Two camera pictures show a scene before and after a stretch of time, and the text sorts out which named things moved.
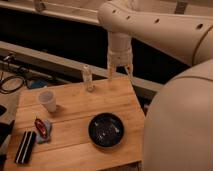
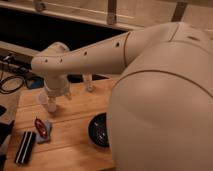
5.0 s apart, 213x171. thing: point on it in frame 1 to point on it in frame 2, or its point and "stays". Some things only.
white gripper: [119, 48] to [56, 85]
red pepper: [41, 127] stays
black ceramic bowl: [106, 129] stays
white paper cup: [47, 98] stays
